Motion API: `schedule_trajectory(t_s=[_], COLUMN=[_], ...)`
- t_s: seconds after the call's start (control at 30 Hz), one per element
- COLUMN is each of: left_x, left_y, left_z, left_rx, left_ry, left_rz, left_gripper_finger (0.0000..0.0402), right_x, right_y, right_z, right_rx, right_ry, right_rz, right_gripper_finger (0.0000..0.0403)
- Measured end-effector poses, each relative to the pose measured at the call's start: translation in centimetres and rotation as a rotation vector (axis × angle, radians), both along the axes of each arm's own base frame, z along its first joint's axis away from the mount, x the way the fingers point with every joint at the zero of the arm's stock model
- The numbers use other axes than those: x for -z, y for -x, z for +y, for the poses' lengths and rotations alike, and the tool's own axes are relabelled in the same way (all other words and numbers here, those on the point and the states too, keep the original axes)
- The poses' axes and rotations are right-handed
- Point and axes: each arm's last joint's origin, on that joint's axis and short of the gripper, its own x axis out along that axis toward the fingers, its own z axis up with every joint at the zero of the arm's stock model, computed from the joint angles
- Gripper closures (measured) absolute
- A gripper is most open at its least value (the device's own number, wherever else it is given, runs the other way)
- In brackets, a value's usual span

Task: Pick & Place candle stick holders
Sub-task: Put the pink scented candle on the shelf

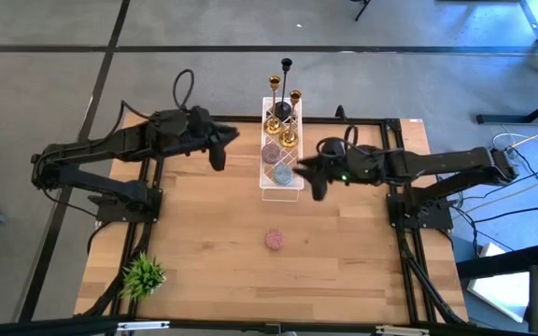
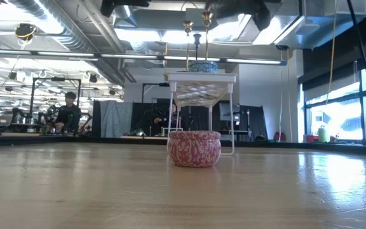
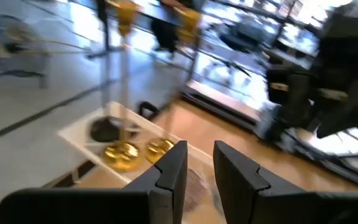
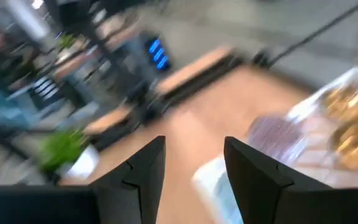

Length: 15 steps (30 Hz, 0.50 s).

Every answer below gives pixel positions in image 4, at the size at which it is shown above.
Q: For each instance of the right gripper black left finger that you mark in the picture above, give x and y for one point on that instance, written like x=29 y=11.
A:
x=135 y=186

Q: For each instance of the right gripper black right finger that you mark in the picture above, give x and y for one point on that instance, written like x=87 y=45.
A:
x=259 y=186

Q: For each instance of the blue patterned candle tin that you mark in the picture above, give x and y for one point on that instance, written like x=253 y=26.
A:
x=225 y=196

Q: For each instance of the purple patterned candle tin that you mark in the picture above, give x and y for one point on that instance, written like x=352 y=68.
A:
x=275 y=138

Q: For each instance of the green artificial potted plant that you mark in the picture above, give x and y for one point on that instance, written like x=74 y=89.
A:
x=64 y=152

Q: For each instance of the device with blue lights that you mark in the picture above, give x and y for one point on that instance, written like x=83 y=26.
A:
x=158 y=54

